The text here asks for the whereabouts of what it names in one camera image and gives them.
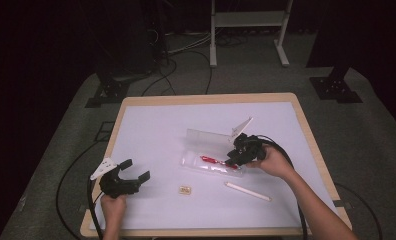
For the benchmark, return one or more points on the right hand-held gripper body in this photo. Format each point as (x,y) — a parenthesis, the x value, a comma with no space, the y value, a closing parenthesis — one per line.
(252,148)

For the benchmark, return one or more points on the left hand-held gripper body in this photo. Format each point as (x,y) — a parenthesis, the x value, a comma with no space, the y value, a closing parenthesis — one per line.
(118,187)

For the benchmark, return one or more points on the red pen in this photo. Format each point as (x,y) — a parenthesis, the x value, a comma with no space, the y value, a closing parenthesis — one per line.
(212,161)

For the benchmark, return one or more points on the white pen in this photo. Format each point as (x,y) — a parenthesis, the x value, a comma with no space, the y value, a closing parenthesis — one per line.
(247,191)

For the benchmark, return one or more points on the clear plastic pencil case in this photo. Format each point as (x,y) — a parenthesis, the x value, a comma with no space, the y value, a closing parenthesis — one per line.
(202,146)

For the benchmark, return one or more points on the small beige eraser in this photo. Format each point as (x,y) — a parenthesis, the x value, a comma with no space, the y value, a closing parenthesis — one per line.
(185,190)

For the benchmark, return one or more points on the person's left hand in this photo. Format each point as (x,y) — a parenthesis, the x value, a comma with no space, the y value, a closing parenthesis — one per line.
(114,210)

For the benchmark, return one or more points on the person's right hand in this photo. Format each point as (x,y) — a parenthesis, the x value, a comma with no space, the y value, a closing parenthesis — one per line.
(276,163)

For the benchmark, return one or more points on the white table mat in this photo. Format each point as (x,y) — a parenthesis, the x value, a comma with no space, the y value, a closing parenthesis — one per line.
(159,133)

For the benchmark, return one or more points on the wooden edged table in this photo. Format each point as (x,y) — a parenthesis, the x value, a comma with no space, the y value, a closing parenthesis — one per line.
(206,98)

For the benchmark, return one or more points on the black stand base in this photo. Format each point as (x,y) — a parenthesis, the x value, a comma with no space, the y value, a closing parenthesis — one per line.
(334,88)
(111,90)

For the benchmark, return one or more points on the grey floor tape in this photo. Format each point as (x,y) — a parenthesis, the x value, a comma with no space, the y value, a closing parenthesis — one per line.
(22,202)

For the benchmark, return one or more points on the black tape strip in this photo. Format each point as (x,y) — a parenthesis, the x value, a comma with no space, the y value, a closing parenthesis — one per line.
(342,203)

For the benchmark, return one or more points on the white metal stand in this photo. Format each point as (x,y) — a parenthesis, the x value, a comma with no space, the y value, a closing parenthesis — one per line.
(249,19)

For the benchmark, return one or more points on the black floor frame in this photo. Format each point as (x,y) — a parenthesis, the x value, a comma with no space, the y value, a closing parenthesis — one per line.
(102,136)

